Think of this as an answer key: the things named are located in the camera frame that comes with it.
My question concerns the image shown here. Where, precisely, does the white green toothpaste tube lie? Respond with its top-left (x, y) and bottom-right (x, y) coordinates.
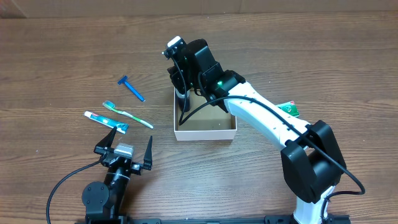
top-left (84, 111), bottom-right (129, 134)

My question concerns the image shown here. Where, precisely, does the blue disposable razor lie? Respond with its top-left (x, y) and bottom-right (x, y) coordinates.
top-left (118, 76), bottom-right (145, 102)

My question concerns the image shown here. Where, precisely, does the clear soap pump bottle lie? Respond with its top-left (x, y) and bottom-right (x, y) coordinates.
top-left (175, 89), bottom-right (191, 112)

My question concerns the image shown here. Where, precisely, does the green soap bar pack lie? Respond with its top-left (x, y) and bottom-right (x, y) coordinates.
top-left (277, 101), bottom-right (300, 117)

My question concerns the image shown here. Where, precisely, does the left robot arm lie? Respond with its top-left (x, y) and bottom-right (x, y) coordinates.
top-left (81, 128), bottom-right (153, 223)

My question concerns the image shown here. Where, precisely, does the white cardboard box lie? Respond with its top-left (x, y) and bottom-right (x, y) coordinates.
top-left (174, 91), bottom-right (238, 141)

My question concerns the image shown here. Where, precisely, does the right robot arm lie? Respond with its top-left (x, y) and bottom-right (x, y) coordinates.
top-left (163, 36), bottom-right (351, 223)

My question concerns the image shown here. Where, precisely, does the green white toothbrush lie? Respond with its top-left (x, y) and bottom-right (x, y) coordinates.
top-left (102, 101), bottom-right (154, 129)

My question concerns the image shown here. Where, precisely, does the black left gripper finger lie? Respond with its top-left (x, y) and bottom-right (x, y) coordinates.
top-left (143, 136), bottom-right (153, 167)
top-left (95, 127), bottom-right (117, 149)

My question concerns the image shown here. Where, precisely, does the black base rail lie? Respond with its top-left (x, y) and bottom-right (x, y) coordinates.
top-left (76, 214), bottom-right (351, 224)

